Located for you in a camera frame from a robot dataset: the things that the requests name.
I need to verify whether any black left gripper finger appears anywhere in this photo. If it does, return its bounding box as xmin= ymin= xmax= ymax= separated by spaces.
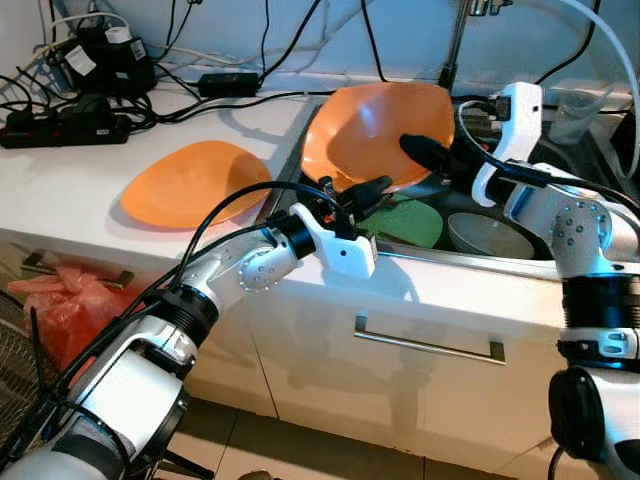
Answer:
xmin=345 ymin=174 xmax=395 ymax=208

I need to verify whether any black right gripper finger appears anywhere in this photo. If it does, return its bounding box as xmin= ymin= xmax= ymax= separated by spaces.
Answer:
xmin=400 ymin=133 xmax=454 ymax=178

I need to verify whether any orange plastic bowl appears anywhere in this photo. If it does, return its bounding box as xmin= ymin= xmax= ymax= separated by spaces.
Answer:
xmin=300 ymin=82 xmax=456 ymax=193

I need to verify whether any metal kitchen faucet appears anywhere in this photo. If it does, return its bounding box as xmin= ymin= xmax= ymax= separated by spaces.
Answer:
xmin=440 ymin=0 xmax=516 ymax=91

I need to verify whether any green plate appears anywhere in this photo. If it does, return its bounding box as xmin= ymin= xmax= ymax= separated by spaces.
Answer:
xmin=365 ymin=195 xmax=444 ymax=251

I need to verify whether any grey bowl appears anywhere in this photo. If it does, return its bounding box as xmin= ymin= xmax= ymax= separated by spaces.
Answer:
xmin=447 ymin=212 xmax=536 ymax=261

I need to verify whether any clear glass cup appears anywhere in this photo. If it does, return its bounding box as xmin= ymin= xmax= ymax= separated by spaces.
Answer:
xmin=548 ymin=90 xmax=601 ymax=146

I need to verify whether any stainless steel sink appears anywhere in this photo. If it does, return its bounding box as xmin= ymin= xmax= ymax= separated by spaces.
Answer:
xmin=265 ymin=95 xmax=640 ymax=291

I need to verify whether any orange plastic plate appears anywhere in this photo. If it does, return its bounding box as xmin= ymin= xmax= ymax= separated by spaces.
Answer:
xmin=120 ymin=140 xmax=273 ymax=229

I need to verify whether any flat black power brick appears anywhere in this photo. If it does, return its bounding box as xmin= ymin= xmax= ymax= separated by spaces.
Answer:
xmin=198 ymin=72 xmax=261 ymax=98

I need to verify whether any white cabinet drawer front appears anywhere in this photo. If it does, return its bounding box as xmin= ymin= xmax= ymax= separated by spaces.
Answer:
xmin=260 ymin=280 xmax=561 ymax=471

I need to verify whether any black power adapter box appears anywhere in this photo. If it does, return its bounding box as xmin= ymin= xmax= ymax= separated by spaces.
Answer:
xmin=55 ymin=25 xmax=156 ymax=98

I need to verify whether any black power strip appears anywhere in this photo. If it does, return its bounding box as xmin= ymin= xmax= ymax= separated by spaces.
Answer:
xmin=0 ymin=95 xmax=131 ymax=149

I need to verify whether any red plastic bag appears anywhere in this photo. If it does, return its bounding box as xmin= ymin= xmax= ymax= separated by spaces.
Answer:
xmin=8 ymin=265 xmax=136 ymax=366

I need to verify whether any black metal stand leg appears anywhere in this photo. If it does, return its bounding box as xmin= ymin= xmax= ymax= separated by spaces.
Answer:
xmin=160 ymin=450 xmax=211 ymax=480

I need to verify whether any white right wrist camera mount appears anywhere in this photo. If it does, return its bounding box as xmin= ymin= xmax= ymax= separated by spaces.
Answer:
xmin=472 ymin=83 xmax=546 ymax=208

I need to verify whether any long metal drawer handle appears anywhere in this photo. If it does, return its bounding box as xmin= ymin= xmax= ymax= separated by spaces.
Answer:
xmin=355 ymin=315 xmax=506 ymax=363

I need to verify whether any white faucet hose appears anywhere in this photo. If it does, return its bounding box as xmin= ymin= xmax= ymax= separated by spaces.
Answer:
xmin=515 ymin=0 xmax=640 ymax=181

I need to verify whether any short metal cabinet handle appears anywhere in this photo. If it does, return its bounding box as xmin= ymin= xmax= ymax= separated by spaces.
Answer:
xmin=20 ymin=255 xmax=136 ymax=288

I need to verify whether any wire fan grille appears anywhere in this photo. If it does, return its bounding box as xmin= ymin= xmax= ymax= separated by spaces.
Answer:
xmin=0 ymin=290 xmax=51 ymax=451

